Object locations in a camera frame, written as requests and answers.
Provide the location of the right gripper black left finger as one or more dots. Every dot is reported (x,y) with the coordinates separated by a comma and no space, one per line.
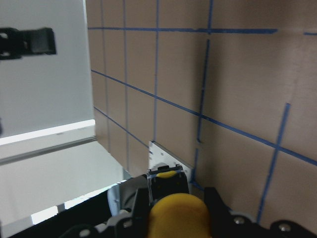
(141,206)

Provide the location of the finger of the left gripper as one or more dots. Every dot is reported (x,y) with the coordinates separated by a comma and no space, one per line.
(15,44)

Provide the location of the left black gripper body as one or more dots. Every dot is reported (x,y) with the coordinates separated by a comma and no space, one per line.
(90,212)

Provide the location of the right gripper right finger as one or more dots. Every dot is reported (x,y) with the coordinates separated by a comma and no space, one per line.
(219,212)

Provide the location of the yellow push button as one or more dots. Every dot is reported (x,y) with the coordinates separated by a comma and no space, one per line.
(175,213)

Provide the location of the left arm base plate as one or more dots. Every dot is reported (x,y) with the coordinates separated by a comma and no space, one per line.
(160,155)

